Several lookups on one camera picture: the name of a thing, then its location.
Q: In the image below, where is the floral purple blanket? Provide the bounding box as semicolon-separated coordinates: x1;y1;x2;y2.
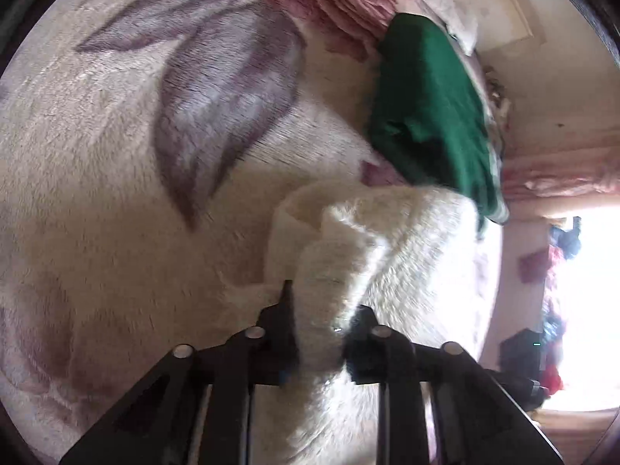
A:
0;0;505;465

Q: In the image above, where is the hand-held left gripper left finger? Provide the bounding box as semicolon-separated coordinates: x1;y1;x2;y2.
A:
58;280;300;465

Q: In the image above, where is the tied pink floral curtain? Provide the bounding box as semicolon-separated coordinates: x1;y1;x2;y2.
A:
501;149;620;199

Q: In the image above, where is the white fuzzy jacket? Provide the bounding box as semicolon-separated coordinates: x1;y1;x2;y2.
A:
220;180;505;465

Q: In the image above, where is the folded green striped garment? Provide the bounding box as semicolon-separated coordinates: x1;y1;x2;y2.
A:
365;12;510;240

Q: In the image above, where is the white pillow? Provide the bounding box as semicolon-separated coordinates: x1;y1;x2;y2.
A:
412;0;480;57

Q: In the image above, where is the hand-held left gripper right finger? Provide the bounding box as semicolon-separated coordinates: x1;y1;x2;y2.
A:
343;305;566;465

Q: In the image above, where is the bright window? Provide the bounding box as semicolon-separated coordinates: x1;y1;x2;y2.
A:
547;202;620;413

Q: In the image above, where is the pile of clothes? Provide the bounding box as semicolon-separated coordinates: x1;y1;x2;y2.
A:
539;215;583;398

